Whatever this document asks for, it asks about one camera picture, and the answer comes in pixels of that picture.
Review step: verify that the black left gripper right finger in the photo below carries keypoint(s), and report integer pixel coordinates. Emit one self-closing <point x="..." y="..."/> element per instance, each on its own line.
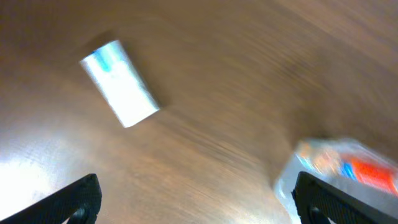
<point x="319" y="202"/>

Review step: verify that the white Panadol box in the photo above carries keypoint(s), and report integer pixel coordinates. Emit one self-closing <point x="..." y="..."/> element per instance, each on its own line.
<point x="120" y="84"/>

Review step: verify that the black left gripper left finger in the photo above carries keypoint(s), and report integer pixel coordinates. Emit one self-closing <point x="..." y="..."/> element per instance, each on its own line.
<point x="78" y="203"/>

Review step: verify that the orange tube white cap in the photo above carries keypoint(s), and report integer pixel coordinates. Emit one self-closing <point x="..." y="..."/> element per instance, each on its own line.
<point x="370" y="173"/>

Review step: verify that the small jar gold lid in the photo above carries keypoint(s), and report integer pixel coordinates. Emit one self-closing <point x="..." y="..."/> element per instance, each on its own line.
<point x="321" y="159"/>

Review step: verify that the clear plastic container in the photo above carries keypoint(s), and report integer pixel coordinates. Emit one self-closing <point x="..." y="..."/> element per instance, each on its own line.
<point x="383" y="201"/>

